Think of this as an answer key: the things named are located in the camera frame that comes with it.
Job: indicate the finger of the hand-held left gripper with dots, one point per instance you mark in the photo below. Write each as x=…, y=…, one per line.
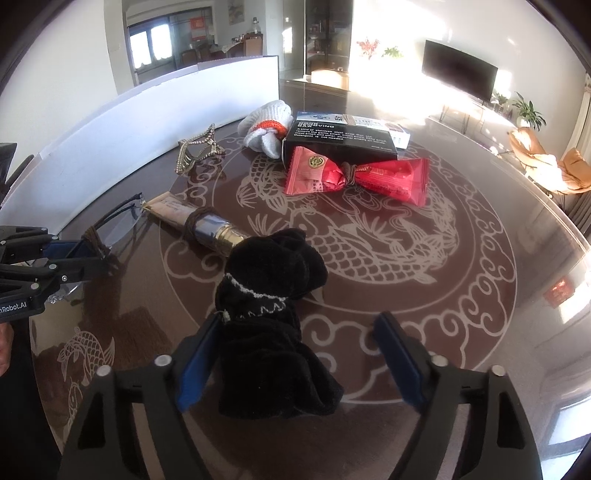
x=64, y=249
x=69, y=271

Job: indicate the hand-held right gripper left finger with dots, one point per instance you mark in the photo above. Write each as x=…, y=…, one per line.
x=199, y=369

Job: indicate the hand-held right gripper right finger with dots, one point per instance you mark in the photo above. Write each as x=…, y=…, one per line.
x=400, y=367

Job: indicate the rimless eyeglasses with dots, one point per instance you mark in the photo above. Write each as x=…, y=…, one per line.
x=122, y=226

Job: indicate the black sock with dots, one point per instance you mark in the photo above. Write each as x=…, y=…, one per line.
x=272, y=332

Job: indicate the beige cosmetic tube gold cap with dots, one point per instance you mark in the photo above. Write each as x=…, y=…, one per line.
x=171, y=214

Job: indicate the white cardboard box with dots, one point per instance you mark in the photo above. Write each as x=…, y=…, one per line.
x=138, y=120

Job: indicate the gold rhinestone hair claw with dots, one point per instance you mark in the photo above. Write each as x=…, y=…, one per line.
x=196, y=150

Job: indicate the red snack packets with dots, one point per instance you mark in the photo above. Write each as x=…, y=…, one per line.
x=397, y=177

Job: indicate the white knit glove orange cuff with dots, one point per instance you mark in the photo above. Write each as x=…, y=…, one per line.
x=268, y=121

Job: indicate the person's left hand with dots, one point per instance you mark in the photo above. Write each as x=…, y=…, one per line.
x=4, y=350

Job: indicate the window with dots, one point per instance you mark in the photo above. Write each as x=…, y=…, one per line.
x=150, y=44

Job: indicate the wooden dining chair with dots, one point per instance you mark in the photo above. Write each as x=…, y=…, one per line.
x=188, y=56
x=253, y=45
x=211, y=54

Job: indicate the black carton box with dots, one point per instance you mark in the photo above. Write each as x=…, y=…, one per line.
x=337, y=145

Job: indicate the orange chair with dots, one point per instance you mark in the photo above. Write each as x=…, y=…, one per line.
x=531, y=147

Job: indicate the wooden dining table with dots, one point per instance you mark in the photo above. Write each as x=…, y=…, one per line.
x=228, y=49

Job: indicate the white television stand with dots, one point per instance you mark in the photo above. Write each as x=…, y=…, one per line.
x=489, y=105

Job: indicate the small potted plant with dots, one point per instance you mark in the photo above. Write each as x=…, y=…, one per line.
x=498, y=99

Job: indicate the large potted plant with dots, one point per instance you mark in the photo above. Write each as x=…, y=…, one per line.
x=528, y=110

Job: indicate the glass bottle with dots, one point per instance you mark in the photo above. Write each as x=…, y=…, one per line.
x=254, y=26

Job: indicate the black television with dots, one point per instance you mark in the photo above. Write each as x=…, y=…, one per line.
x=459, y=69

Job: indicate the green leafy plant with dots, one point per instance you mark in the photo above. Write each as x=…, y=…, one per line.
x=392, y=52

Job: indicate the red flowers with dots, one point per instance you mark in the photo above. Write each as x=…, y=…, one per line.
x=368, y=47

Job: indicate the dark glass cabinet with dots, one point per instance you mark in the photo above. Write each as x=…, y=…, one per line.
x=328, y=37

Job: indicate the red wall poster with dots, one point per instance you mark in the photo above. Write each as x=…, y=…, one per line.
x=200, y=28

